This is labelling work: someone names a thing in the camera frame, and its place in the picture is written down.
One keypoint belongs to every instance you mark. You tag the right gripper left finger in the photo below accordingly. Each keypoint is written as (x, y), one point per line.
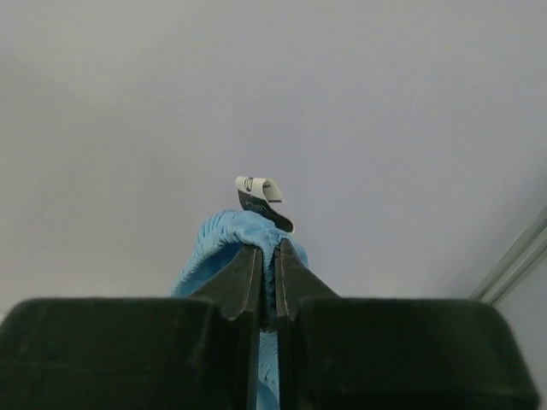
(196, 352)

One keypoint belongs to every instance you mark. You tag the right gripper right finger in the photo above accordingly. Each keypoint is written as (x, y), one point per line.
(356, 353)

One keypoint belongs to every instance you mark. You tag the light blue cloth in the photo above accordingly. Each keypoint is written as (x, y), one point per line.
(219, 240)

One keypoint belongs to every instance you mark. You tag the right aluminium frame post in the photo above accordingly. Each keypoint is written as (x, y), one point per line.
(516, 263)

